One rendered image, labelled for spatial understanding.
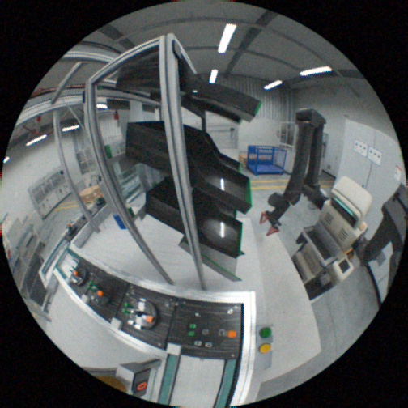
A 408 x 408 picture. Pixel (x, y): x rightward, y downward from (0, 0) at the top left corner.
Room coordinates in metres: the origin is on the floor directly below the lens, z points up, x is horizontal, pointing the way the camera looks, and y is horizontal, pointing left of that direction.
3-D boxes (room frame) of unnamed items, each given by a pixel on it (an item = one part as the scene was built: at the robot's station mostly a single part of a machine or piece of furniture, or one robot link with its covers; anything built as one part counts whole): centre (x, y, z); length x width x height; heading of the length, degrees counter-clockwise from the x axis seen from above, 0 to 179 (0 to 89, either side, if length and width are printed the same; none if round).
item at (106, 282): (0.06, 0.52, 1.01); 0.24 x 0.24 x 0.13; 80
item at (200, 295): (0.06, 0.50, 0.91); 1.24 x 0.33 x 0.10; 80
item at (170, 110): (0.35, 0.09, 1.26); 0.36 x 0.21 x 0.80; 170
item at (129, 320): (0.02, 0.28, 1.01); 0.24 x 0.24 x 0.13; 80
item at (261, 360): (-0.15, -0.17, 0.93); 0.21 x 0.07 x 0.06; 170
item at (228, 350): (-0.03, 0.03, 0.96); 0.24 x 0.24 x 0.02; 80
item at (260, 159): (4.13, -2.49, 0.49); 1.26 x 0.87 x 0.98; 92
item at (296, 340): (0.05, -0.15, 0.84); 0.90 x 0.70 x 0.03; 0
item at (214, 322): (-0.03, 0.03, 0.98); 0.14 x 0.14 x 0.02
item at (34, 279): (-0.28, 2.15, 0.73); 0.62 x 0.42 x 0.23; 170
